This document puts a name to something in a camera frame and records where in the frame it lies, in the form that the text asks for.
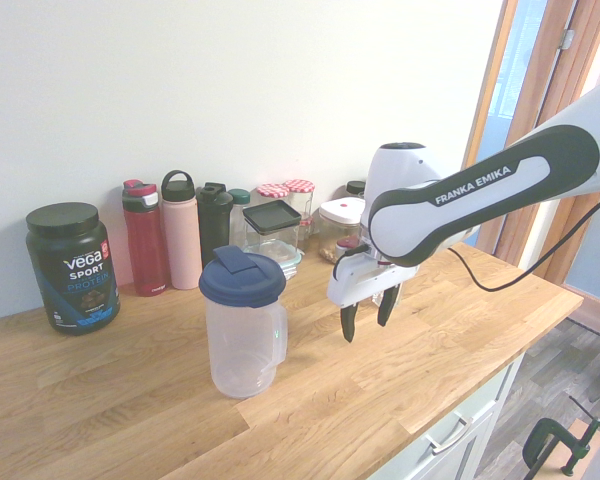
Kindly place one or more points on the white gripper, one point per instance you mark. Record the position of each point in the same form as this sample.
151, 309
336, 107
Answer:
360, 280

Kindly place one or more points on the clear pitcher blue lid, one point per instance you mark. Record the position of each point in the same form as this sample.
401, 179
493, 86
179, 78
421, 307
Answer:
240, 340

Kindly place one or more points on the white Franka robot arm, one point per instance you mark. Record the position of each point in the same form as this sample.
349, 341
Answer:
480, 200

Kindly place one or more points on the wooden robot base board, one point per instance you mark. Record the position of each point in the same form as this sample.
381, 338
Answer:
577, 432

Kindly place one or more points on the red water bottle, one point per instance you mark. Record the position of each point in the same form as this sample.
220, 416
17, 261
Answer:
145, 240

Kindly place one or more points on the glass food container teal clips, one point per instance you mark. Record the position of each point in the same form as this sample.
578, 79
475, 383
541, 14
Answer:
291, 264

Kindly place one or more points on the cereal container white lid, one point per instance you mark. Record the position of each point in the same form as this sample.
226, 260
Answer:
340, 210

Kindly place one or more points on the small jar red gingham lid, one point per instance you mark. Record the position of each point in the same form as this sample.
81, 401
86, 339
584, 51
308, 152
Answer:
306, 223

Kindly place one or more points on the black lidded canister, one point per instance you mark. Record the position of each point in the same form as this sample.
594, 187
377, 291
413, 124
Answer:
355, 187

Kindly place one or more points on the square clear container black lid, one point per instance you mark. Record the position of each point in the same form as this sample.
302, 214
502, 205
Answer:
272, 215

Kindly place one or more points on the glass jar red gingham lid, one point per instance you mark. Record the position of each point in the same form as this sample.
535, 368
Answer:
300, 186
273, 190

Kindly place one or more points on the clear bottle green cap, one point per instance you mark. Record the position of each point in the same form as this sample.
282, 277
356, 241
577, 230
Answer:
239, 210

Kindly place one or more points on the pale kitchen cabinet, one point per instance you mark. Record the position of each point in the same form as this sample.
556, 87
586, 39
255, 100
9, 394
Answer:
460, 460

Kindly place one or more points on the black shaker bottle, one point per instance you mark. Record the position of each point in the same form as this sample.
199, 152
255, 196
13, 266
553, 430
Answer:
214, 225

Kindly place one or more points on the pink insulated bottle black cap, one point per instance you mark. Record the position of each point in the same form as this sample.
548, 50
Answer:
181, 240

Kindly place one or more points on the green metal clamp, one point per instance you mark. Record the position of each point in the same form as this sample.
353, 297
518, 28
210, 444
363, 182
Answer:
542, 440

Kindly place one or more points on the black Vega protein tub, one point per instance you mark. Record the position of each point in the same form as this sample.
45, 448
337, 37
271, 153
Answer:
72, 270

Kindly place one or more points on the silver door hinge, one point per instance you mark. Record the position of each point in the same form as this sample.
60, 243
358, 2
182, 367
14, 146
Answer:
567, 39

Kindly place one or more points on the wooden door frame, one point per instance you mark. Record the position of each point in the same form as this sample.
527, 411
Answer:
555, 75

